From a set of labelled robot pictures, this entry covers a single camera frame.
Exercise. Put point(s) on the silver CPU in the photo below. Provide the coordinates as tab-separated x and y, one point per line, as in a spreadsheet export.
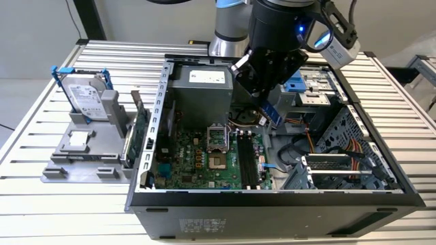
77	140

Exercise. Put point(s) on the grey power supply unit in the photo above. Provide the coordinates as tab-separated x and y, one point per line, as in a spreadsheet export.
200	102

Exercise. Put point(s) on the CPU socket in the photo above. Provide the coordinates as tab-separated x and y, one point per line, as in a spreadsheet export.
217	161

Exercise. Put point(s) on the black RAM slot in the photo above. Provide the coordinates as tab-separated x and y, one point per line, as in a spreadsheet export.
253	160
244	160

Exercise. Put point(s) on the open black PC case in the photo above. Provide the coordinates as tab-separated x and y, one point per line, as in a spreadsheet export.
237	217

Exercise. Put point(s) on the black metal frame post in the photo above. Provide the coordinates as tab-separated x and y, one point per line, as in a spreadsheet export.
89	20

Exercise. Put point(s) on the green graphics card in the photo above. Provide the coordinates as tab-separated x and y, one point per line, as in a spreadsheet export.
137	132

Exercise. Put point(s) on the metal disk bay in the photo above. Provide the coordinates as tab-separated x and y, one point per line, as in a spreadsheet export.
326	162

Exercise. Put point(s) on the grey parts rack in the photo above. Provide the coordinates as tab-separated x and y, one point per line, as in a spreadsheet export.
101	150

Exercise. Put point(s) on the yellow black connector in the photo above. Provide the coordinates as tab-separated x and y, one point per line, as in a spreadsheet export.
192	42

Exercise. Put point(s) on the blue drive latch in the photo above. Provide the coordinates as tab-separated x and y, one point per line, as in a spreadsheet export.
294	84

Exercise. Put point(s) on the aluminium side table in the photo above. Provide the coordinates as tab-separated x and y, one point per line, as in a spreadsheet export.
421	63

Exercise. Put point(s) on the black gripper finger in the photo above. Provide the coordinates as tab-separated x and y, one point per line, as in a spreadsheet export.
248	76
289	66

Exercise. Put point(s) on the green motherboard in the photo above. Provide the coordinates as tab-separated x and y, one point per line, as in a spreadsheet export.
184	155

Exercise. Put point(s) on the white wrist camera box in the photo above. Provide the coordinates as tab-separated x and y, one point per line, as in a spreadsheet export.
340	54

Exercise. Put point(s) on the hard disk in blue carrier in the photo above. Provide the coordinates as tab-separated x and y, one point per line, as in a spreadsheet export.
82	99

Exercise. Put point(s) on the metal drive bay cage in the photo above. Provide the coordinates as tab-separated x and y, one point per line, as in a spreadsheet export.
313	99

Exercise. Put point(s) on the black round fan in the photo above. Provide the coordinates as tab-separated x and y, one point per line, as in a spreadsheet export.
245	117

